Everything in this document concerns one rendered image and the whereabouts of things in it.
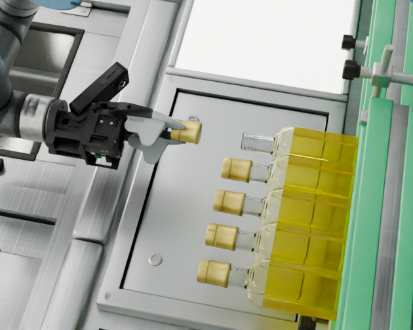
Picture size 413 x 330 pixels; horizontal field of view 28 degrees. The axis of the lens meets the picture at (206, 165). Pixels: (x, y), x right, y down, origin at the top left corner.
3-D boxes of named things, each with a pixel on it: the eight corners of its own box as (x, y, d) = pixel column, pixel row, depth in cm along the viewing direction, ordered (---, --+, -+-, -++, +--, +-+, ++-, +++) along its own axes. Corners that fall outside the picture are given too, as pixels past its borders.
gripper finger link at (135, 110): (155, 129, 129) (103, 125, 131) (158, 120, 130) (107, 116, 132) (148, 113, 125) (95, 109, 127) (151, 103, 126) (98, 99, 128)
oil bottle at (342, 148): (407, 164, 130) (273, 141, 132) (415, 144, 125) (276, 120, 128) (404, 194, 127) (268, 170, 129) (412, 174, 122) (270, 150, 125)
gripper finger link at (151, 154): (178, 174, 132) (122, 161, 132) (185, 143, 135) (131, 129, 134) (180, 166, 129) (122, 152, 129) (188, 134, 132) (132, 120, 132)
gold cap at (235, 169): (252, 168, 128) (224, 164, 128) (253, 156, 125) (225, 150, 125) (248, 187, 126) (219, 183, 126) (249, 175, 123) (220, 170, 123)
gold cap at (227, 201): (245, 200, 125) (217, 196, 125) (246, 188, 122) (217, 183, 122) (241, 220, 123) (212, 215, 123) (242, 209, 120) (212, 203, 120)
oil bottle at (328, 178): (405, 193, 127) (268, 169, 129) (413, 173, 122) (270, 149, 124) (402, 224, 123) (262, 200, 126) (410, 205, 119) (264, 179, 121)
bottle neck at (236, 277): (247, 274, 118) (214, 268, 118) (248, 264, 115) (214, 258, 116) (243, 293, 116) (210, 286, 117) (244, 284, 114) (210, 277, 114)
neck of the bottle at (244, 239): (254, 238, 121) (222, 232, 122) (255, 228, 119) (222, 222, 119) (250, 256, 119) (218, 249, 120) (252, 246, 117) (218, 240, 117)
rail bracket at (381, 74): (415, 120, 126) (334, 106, 127) (442, 46, 112) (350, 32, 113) (413, 135, 124) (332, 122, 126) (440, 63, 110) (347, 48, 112)
